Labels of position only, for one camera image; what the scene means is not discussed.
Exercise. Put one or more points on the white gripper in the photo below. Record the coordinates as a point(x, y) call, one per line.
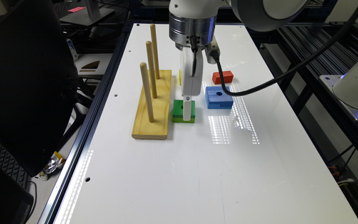
point(191, 71)

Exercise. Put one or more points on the green wooden block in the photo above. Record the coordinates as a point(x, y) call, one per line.
point(177, 113)

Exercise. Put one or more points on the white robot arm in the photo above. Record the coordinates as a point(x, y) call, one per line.
point(192, 24)

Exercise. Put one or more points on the blue wooden block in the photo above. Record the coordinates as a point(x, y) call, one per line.
point(216, 98)

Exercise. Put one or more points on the wooden peg base board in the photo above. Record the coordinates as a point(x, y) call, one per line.
point(158, 129)

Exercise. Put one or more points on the front wooden peg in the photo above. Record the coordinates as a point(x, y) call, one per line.
point(147, 94)

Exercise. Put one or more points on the wooden peg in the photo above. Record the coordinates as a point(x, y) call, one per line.
point(147, 94)
point(151, 69)
point(155, 50)

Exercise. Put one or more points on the middle wooden peg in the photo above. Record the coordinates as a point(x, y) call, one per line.
point(151, 69)

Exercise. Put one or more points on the rear wooden peg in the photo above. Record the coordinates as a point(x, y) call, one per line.
point(155, 50)

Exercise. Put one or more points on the grey monitor stand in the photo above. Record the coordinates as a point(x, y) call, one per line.
point(91, 14)

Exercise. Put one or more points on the crumpled foil wrapper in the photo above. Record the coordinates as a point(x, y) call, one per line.
point(56, 162)

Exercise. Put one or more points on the black monitor back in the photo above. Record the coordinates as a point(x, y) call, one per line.
point(38, 83)

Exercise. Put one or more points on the black keyboard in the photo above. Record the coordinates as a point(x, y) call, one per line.
point(12, 168)

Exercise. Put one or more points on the black aluminium frame rack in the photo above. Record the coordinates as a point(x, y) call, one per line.
point(313, 52)

